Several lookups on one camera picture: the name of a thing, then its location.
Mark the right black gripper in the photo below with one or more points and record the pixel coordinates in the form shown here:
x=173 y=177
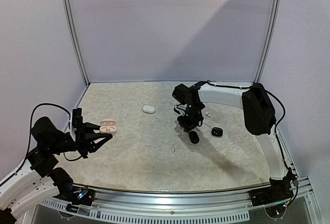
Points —
x=184 y=125

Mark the right aluminium corner post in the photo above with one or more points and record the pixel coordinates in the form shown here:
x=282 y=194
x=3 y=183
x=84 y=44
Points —
x=268 y=39

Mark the pinkish white round case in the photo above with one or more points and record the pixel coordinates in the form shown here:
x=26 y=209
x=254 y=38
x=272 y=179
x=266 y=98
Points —
x=108 y=126

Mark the white oval charging case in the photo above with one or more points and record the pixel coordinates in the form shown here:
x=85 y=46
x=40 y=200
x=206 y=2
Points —
x=148 y=109

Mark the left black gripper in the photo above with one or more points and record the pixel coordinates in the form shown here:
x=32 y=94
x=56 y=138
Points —
x=81 y=139

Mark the aluminium corner post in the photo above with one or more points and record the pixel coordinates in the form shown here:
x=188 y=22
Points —
x=75 y=43
x=268 y=39

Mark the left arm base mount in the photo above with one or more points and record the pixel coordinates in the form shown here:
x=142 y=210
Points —
x=67 y=191

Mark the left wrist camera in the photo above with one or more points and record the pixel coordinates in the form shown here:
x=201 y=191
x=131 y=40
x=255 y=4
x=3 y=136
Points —
x=75 y=121

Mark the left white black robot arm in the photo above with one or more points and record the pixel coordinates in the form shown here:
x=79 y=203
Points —
x=39 y=178

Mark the left aluminium corner post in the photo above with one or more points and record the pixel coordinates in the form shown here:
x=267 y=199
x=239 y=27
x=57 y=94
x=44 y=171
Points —
x=75 y=43

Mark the aluminium front rail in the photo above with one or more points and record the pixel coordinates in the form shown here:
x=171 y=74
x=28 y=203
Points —
x=225 y=206

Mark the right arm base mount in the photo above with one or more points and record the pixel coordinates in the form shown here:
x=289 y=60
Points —
x=277 y=191

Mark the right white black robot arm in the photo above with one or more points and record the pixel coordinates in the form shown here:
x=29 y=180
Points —
x=258 y=114

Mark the black charging case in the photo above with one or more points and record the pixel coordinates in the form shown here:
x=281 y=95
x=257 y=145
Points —
x=217 y=132
x=194 y=138

